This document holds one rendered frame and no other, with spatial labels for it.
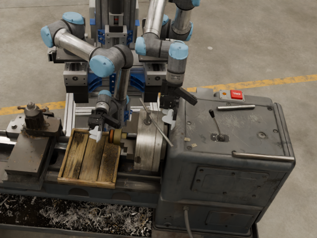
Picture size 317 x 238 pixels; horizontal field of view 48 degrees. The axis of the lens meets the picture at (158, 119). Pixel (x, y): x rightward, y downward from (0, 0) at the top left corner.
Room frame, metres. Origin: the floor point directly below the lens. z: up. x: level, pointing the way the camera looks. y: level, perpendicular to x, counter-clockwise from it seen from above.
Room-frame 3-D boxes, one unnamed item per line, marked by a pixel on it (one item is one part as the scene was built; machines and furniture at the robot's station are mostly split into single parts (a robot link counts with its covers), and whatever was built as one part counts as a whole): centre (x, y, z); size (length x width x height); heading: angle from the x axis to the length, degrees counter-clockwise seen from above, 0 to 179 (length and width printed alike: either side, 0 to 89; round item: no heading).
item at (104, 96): (1.44, 0.32, 1.07); 0.11 x 0.08 x 0.09; 3
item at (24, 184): (1.15, 0.71, 0.90); 0.47 x 0.30 x 0.06; 3
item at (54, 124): (1.23, 0.63, 0.99); 0.20 x 0.10 x 0.05; 93
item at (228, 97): (1.43, -0.37, 1.23); 0.13 x 0.08 x 0.05; 93
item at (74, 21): (1.76, 0.57, 1.33); 0.13 x 0.12 x 0.14; 146
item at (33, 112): (1.23, 0.66, 1.13); 0.08 x 0.08 x 0.03
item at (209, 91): (1.42, -0.23, 1.24); 0.09 x 0.08 x 0.03; 93
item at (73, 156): (1.17, 0.33, 0.89); 0.36 x 0.30 x 0.04; 3
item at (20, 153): (1.17, 0.66, 0.95); 0.43 x 0.17 x 0.05; 3
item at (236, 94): (1.43, -0.39, 1.26); 0.06 x 0.06 x 0.02; 3
